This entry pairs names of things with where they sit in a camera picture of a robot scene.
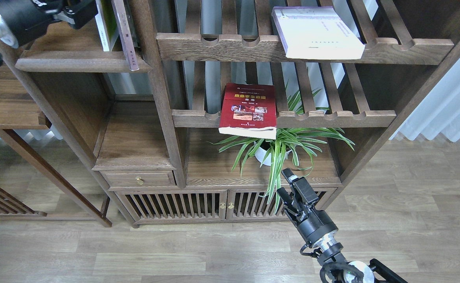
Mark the red paperback book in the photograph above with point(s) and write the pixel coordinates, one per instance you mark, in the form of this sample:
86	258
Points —
249	111

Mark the grey upright book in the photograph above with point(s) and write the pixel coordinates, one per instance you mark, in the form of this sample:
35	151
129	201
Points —
131	24

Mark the white purple paperback book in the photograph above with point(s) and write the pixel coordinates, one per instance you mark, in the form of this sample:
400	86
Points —
315	33

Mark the yellow green paperback book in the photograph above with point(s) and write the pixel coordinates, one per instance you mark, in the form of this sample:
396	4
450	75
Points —
106	24

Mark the brass drawer knob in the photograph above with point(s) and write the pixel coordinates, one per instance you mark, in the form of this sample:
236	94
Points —
139	180

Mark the dark wooden bookshelf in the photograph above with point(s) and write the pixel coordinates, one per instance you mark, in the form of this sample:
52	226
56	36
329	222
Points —
410	45

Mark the green spider plant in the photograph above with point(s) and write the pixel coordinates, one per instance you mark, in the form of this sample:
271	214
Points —
302	142

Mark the thin upright pink book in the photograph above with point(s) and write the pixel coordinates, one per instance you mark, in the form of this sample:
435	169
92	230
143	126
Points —
125	34

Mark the white plant pot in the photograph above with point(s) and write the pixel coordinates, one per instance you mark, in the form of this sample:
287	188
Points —
261	153

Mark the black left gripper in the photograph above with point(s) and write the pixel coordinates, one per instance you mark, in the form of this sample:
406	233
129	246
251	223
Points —
22	21

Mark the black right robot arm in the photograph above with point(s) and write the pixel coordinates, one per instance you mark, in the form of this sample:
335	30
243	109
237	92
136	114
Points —
336	268

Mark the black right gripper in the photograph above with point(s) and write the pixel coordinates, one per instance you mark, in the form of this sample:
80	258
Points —
315	227

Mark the white pleated curtain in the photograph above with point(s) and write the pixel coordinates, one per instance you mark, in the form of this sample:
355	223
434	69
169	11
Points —
438	113

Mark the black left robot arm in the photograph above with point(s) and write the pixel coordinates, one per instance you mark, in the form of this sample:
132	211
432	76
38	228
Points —
22	21

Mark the dark wooden slatted furniture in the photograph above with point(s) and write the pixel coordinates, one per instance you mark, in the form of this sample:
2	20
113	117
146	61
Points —
12	207

